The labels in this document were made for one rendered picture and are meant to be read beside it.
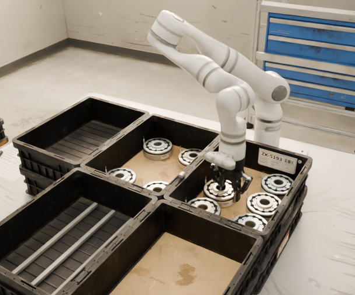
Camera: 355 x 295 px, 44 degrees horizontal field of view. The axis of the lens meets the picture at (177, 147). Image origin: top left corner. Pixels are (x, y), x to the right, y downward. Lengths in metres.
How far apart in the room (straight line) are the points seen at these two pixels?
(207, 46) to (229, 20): 2.83
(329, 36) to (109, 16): 2.56
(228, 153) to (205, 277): 0.33
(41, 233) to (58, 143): 0.48
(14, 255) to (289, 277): 0.75
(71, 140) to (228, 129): 0.72
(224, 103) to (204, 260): 0.40
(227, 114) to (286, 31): 2.00
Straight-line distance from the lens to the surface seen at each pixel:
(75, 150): 1.62
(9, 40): 4.72
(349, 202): 1.63
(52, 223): 1.31
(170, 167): 1.47
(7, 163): 1.87
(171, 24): 1.28
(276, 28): 3.09
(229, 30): 4.18
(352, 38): 3.00
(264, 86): 1.44
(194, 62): 1.20
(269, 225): 1.12
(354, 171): 1.79
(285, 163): 1.42
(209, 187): 1.33
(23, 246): 1.27
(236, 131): 1.16
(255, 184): 1.41
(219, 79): 1.17
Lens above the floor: 1.67
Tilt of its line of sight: 32 degrees down
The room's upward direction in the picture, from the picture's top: 1 degrees counter-clockwise
